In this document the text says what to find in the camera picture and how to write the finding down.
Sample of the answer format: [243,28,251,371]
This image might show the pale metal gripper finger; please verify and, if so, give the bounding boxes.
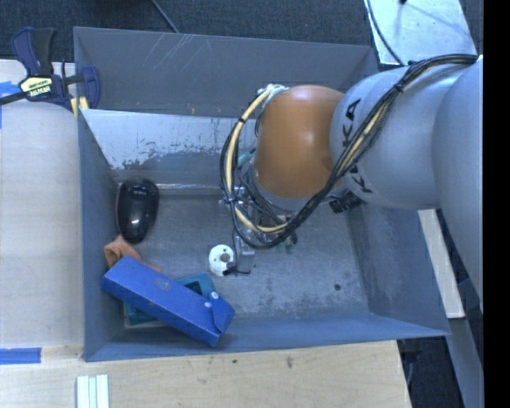
[234,235,257,275]

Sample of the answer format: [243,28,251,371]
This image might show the grey metal bin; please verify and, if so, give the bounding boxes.
[71,25,452,363]

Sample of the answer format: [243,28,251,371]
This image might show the blue cardboard box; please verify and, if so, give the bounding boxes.
[99,255,236,349]

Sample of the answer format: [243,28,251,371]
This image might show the black computer mouse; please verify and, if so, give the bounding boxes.
[115,177,161,245]

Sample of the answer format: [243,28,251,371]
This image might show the orange cloth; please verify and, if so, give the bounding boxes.
[103,234,163,274]

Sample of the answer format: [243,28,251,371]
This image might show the white plastic ring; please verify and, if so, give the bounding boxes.
[207,244,236,278]

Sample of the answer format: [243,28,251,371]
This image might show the teal square frame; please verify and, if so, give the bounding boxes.
[122,272,218,327]

